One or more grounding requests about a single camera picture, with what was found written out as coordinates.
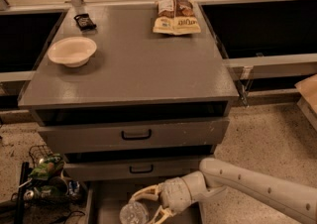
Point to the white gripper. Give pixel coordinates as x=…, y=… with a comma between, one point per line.
x=172, y=193

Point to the clear plastic water bottle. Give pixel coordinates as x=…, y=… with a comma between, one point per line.
x=134, y=213

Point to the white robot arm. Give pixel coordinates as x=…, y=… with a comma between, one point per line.
x=295, y=200

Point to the grey open bottom drawer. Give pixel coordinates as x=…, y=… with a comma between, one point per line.
x=107, y=197

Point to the grey middle drawer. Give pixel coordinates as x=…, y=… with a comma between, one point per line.
x=125, y=169

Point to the grey top drawer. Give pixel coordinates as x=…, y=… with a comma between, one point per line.
x=91, y=138

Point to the grey drawer cabinet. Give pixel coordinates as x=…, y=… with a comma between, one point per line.
x=135, y=75

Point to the soda can in basket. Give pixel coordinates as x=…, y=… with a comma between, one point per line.
x=73, y=188

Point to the green chip bag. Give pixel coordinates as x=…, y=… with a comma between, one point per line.
x=49, y=167

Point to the cream ceramic bowl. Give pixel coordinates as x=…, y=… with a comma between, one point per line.
x=72, y=52

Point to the brown and yellow snack bag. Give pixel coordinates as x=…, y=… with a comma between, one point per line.
x=176, y=17

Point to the brown cardboard box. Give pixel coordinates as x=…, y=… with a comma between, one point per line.
x=308, y=90

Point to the small black snack packet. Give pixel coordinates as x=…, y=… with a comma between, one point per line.
x=84, y=22

